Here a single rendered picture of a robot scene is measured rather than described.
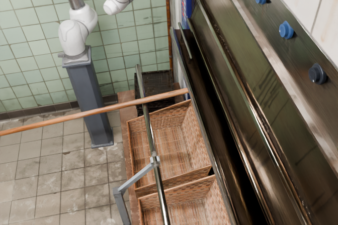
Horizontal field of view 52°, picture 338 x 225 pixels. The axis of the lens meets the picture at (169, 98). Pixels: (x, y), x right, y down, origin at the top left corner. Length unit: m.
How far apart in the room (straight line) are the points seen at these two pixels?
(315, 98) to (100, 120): 2.33
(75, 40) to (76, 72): 0.26
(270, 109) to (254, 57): 0.21
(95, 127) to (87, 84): 0.50
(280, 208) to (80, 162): 2.29
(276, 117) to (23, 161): 2.71
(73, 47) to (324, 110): 1.93
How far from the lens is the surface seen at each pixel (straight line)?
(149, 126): 1.81
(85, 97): 2.79
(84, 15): 2.57
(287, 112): 1.02
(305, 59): 0.89
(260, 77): 1.15
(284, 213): 1.19
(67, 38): 2.46
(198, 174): 2.09
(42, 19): 3.03
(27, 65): 3.33
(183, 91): 1.87
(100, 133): 3.13
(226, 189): 1.30
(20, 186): 3.28
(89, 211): 2.96
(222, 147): 1.43
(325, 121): 0.86
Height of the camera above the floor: 2.56
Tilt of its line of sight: 46 degrees down
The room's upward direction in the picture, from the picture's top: 4 degrees counter-clockwise
